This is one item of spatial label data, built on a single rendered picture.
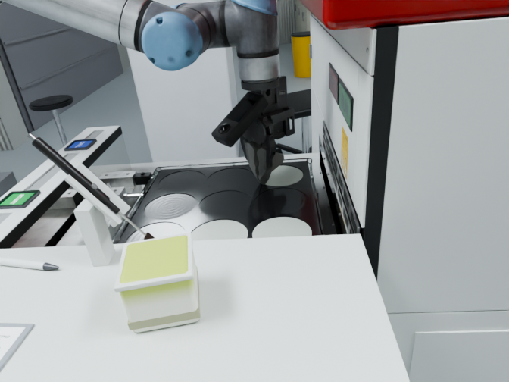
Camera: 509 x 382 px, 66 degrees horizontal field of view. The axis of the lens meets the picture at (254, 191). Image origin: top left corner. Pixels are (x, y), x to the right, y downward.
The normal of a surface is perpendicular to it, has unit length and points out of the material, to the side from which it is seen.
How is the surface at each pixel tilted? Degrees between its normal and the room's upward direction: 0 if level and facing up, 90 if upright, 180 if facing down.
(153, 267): 0
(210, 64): 90
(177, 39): 92
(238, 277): 0
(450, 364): 90
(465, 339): 90
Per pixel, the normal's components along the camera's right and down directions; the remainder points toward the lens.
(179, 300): 0.16, 0.46
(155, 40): -0.12, 0.51
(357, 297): -0.08, -0.88
